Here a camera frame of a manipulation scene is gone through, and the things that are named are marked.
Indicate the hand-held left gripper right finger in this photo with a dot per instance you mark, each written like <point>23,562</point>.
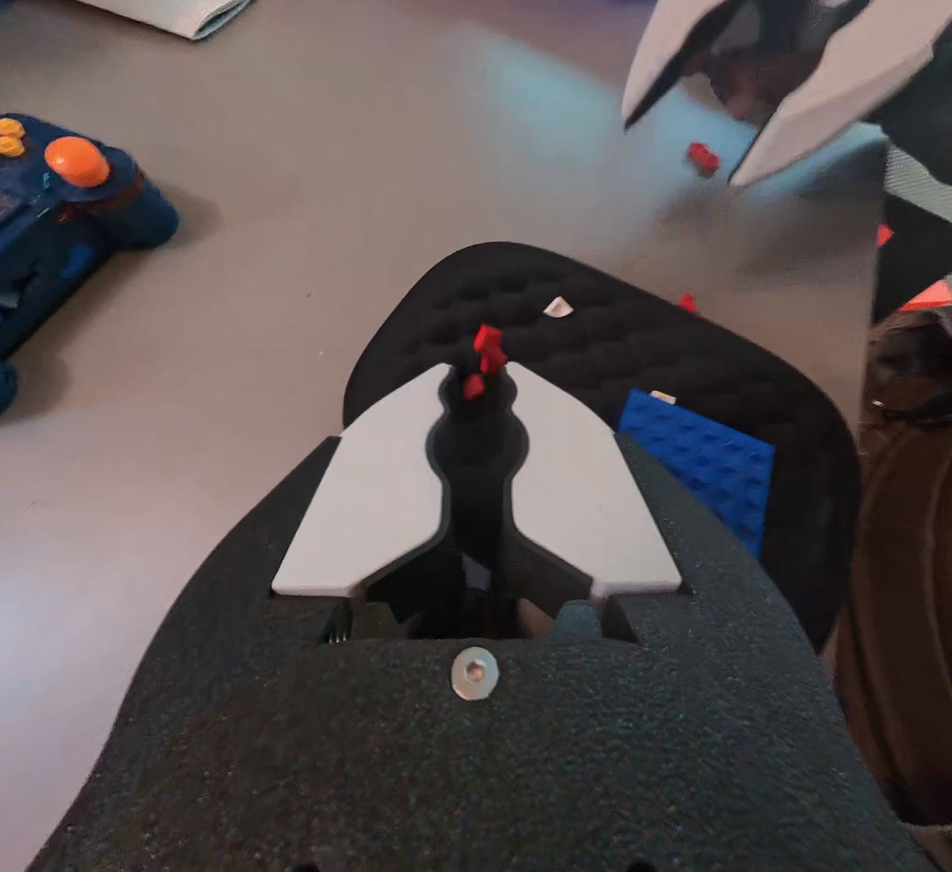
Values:
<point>587,507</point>

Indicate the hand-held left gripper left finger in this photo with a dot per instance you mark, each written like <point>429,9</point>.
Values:
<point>372,507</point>

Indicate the large blue brick plate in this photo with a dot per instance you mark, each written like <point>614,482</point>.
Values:
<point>706,463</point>

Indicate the red curved brick piece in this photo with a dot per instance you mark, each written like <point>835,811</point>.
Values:
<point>487,358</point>

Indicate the black dimpled foam pad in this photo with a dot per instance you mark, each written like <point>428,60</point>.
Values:
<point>632,336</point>

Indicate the orange cloth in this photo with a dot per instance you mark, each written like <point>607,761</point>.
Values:
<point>930,295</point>

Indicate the person's leg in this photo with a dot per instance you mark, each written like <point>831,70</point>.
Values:
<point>900,626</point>

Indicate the blue brick controller model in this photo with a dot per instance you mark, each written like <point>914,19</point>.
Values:
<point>67,232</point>

